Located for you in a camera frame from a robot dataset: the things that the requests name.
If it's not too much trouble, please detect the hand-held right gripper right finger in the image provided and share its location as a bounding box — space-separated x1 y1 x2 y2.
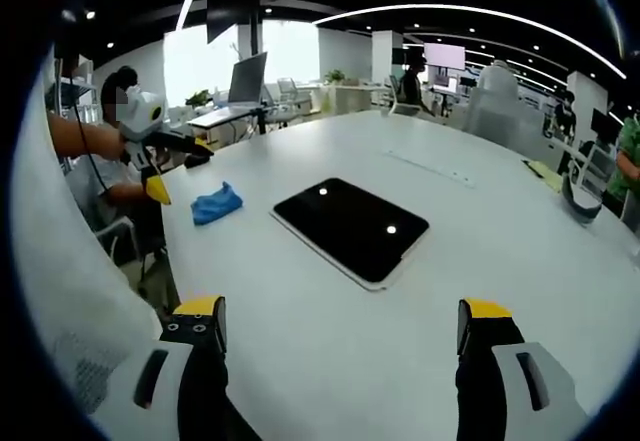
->
453 297 591 441

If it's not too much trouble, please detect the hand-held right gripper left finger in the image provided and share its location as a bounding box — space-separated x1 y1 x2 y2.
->
91 294 263 441

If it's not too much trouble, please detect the blue cleaning cloth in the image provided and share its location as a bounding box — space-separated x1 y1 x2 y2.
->
190 181 245 227

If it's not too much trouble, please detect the black tablet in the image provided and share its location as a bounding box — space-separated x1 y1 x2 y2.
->
269 177 431 293

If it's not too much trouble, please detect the person's white shirt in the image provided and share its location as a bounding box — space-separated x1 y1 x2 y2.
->
9 45 164 432

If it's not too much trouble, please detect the yellow notepad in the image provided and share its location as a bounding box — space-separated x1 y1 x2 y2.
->
522 159 564 193

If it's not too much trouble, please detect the white mesh office chair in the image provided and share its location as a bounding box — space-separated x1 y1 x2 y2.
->
462 60 549 155

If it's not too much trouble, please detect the pink lit screen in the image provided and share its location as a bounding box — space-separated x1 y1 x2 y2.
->
423 43 466 70

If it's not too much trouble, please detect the black cable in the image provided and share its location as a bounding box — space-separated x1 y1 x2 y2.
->
55 58 112 197

